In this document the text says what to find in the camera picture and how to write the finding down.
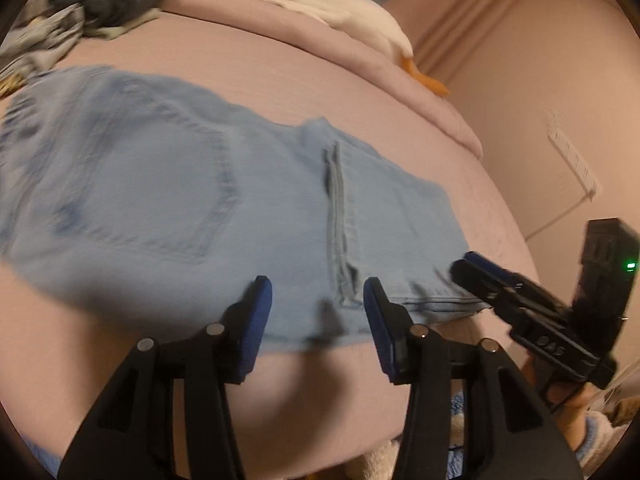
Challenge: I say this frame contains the pale green folded cloth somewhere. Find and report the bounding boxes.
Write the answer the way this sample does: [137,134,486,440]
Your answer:
[87,7,162,41]

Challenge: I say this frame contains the person's right hand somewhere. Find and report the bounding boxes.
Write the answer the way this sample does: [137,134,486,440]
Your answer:
[547,381,601,442]

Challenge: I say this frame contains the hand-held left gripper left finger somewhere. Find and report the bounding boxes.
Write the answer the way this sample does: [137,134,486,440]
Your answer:
[57,275,273,480]

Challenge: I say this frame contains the pink quilt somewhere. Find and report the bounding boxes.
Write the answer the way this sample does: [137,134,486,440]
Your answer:
[160,0,483,161]

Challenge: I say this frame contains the light blue denim pants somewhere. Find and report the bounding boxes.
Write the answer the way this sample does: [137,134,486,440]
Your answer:
[0,64,483,356]

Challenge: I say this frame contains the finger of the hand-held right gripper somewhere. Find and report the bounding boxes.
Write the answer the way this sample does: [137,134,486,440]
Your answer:
[462,251,563,313]
[450,259,533,323]

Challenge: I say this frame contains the pink curtain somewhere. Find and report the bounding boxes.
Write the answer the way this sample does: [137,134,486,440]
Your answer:
[382,0,551,77]

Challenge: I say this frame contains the white wall socket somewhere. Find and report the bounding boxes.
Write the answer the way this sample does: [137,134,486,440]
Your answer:
[545,109,599,202]

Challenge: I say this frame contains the white goose plush toy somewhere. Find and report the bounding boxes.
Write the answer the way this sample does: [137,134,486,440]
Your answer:
[224,0,451,97]

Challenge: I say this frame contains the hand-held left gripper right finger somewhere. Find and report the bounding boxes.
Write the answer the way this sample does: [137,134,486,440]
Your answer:
[363,276,586,480]

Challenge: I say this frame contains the crumpled grey-blue cloth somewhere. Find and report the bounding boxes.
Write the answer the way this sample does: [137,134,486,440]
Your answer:
[0,2,86,81]

